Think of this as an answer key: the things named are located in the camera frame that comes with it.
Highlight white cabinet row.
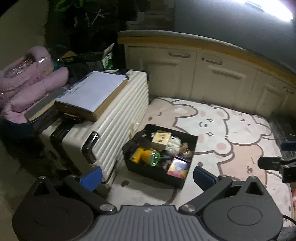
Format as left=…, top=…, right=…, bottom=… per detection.
left=118, top=36, right=295, bottom=118

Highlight black wrapped ottoman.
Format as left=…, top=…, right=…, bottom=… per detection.
left=269, top=112, right=295, bottom=158

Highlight black open storage box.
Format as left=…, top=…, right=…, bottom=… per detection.
left=122, top=124, right=198, bottom=189

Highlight pink puffer jacket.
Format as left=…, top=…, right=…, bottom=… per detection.
left=1, top=46, right=69, bottom=123

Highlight white papers on cardboard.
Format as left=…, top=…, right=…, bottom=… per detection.
left=24, top=70, right=130, bottom=123

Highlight white ribbed suitcase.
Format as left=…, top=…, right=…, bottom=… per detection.
left=40, top=70, right=149, bottom=185

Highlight yellow headlamp with strap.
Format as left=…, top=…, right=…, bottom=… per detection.
left=123, top=131, right=162, bottom=167

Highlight beige flower hair clip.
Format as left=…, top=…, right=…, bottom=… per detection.
left=179, top=143, right=194, bottom=159

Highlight dark grey bench cushion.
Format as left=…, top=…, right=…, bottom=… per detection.
left=119, top=1, right=295, bottom=73

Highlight brown blue crochet item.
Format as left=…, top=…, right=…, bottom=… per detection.
left=159, top=160, right=172, bottom=173

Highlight green white carton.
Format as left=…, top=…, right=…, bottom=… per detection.
left=102, top=43, right=114, bottom=70

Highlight red blue card box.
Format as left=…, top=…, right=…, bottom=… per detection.
left=166, top=156, right=191, bottom=180

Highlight white yarn ball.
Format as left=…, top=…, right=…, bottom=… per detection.
left=166, top=136, right=182, bottom=156

